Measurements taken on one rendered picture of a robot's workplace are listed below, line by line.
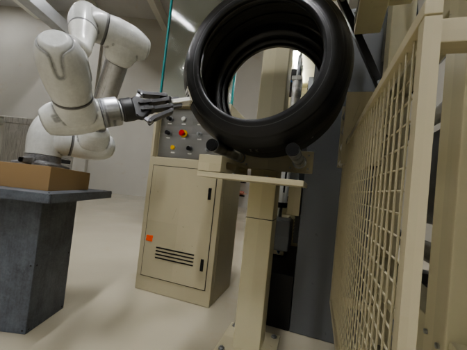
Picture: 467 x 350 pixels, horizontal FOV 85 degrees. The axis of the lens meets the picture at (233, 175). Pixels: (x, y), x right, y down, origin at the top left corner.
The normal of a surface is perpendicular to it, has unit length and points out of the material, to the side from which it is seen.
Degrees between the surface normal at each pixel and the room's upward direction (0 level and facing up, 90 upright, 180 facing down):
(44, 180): 90
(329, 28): 86
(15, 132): 90
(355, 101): 90
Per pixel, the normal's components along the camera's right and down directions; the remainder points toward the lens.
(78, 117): 0.52, 0.73
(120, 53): 0.25, 0.75
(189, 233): -0.31, -0.07
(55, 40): 0.28, -0.44
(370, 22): -0.20, 0.92
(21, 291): -0.02, -0.04
